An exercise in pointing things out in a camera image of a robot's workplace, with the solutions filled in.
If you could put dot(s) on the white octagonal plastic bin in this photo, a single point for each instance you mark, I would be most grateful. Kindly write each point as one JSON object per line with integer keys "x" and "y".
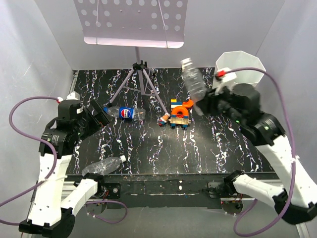
{"x": 239, "y": 59}

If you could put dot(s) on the beige toy brick vehicle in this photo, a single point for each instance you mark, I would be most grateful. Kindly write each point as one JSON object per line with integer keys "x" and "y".
{"x": 183, "y": 122}

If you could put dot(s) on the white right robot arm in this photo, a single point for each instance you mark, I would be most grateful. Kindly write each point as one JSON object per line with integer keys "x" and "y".
{"x": 296, "y": 200}

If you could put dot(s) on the orange curved toy piece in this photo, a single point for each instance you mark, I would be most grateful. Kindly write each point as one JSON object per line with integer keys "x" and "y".
{"x": 182, "y": 111}

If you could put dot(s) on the small white wall bracket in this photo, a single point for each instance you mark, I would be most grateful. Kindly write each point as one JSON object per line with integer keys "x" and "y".
{"x": 186, "y": 67}

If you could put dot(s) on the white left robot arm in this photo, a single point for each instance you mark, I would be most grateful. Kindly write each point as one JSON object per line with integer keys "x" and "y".
{"x": 51, "y": 216}

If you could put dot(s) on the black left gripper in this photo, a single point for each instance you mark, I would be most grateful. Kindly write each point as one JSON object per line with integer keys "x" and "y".
{"x": 100, "y": 116}

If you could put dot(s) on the Pepsi label plastic bottle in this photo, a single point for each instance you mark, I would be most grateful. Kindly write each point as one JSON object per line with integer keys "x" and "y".
{"x": 125, "y": 112}

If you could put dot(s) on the white perforated music stand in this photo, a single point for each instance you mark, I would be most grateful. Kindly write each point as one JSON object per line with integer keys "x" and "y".
{"x": 134, "y": 23}

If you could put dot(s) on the small colourful toy figure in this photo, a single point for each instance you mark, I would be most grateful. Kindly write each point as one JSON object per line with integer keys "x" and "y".
{"x": 164, "y": 119}

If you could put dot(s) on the crushed clear bottle white cap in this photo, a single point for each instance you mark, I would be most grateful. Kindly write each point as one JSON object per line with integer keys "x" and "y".
{"x": 105, "y": 166}

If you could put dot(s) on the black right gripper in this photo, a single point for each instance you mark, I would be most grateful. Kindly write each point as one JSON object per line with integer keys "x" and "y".
{"x": 206, "y": 105}

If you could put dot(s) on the large clear plastic bottle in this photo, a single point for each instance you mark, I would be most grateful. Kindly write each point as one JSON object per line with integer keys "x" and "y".
{"x": 194, "y": 81}

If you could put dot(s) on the yellow white blue toy bricks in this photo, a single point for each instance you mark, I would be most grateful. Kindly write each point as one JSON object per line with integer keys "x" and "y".
{"x": 174, "y": 103}

